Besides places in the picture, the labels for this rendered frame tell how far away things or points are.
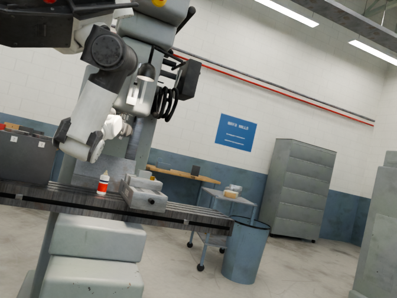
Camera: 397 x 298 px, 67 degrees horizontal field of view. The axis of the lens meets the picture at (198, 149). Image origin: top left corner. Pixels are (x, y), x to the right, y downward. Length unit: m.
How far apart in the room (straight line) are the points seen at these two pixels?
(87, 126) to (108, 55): 0.20
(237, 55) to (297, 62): 1.52
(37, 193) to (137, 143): 0.69
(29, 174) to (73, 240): 0.36
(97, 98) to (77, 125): 0.09
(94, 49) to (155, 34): 0.59
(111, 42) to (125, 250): 0.78
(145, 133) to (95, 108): 0.97
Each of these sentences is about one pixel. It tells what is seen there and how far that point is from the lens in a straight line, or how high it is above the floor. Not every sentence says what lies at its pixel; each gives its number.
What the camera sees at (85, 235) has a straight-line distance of 1.22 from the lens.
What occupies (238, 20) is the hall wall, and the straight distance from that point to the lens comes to 6.75.
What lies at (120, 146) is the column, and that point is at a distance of 1.79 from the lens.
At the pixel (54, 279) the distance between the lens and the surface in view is 1.09.
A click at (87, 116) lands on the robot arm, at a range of 0.87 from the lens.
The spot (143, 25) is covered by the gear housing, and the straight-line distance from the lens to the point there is 1.38.
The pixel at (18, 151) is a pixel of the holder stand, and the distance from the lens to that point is 1.40.
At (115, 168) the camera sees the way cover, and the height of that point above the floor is 1.02.
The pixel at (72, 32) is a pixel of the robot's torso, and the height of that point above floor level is 1.43.
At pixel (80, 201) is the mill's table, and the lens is 1.32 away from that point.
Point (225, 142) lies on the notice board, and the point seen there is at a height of 1.66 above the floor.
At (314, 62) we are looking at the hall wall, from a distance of 7.65.
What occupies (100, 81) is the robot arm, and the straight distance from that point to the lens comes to 0.86.
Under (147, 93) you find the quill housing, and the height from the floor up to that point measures 1.41.
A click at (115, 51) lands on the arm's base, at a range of 0.81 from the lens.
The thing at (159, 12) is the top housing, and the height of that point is 1.73.
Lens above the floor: 1.18
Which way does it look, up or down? 2 degrees up
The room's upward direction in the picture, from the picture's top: 13 degrees clockwise
